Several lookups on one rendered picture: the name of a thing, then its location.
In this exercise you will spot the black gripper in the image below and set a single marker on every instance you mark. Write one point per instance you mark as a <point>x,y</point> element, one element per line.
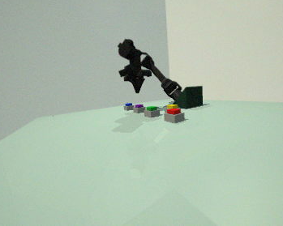
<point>137,79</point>

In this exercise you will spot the red button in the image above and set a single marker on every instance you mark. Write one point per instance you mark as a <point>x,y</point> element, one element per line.
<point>174,116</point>

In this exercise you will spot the yellow button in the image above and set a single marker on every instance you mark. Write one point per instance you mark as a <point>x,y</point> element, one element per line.
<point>171,106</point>

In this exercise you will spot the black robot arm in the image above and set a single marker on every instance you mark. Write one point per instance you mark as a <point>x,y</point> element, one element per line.
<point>127,50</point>

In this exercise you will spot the blue button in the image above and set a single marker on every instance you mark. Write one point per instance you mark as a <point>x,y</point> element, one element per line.
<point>128,106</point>

